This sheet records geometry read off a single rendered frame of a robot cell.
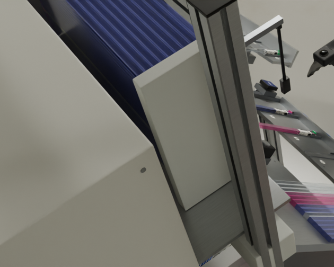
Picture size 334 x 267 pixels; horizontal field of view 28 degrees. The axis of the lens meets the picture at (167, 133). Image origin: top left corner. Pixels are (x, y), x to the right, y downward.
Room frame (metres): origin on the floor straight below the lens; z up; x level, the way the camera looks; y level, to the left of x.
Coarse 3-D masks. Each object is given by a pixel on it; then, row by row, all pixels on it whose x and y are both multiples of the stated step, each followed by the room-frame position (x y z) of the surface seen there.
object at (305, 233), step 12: (276, 168) 0.92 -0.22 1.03; (288, 180) 0.88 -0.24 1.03; (288, 204) 0.77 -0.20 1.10; (288, 216) 0.72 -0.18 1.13; (300, 216) 0.73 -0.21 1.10; (300, 228) 0.68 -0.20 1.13; (312, 228) 0.69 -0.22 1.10; (300, 240) 0.64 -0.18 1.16; (312, 240) 0.65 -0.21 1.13; (324, 240) 0.66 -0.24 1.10
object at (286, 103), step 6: (282, 102) 1.36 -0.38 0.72; (288, 102) 1.35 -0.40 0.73; (288, 108) 1.33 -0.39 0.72; (294, 108) 1.32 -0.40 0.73; (294, 114) 1.30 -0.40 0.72; (300, 114) 1.29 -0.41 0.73; (300, 120) 1.27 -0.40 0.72; (306, 120) 1.26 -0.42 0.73; (306, 126) 1.24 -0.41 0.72; (312, 126) 1.23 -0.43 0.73; (318, 126) 1.22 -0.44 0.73; (318, 132) 1.20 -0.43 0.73; (324, 132) 1.19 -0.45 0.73; (324, 138) 1.17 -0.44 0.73; (330, 138) 1.16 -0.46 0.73; (330, 144) 1.15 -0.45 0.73
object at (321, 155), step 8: (264, 104) 1.31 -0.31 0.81; (272, 104) 1.33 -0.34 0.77; (280, 104) 1.36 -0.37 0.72; (264, 112) 1.25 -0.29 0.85; (272, 120) 1.21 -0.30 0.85; (280, 120) 1.23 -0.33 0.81; (288, 120) 1.25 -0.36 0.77; (296, 120) 1.27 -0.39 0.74; (296, 128) 1.20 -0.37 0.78; (304, 128) 1.22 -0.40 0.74; (288, 136) 1.13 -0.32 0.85; (296, 136) 1.15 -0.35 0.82; (304, 136) 1.16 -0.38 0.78; (312, 136) 1.17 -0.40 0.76; (296, 144) 1.09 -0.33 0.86; (304, 144) 1.11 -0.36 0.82; (312, 144) 1.12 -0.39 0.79; (320, 144) 1.14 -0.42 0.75; (304, 152) 1.06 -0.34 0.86; (312, 152) 1.07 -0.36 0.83; (320, 152) 1.09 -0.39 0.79; (328, 152) 1.10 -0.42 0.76; (312, 160) 1.02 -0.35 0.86; (320, 160) 1.03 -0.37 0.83; (328, 160) 1.05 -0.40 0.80; (320, 168) 0.99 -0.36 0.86; (328, 168) 0.99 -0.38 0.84; (328, 176) 0.96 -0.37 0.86
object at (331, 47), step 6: (330, 42) 1.23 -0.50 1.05; (324, 48) 1.22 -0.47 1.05; (330, 48) 1.21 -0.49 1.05; (318, 54) 1.21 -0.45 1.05; (324, 54) 1.20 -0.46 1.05; (330, 54) 1.19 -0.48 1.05; (318, 60) 1.20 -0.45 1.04; (324, 60) 1.18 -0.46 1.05; (330, 60) 1.18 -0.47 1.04; (324, 66) 1.18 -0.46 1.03
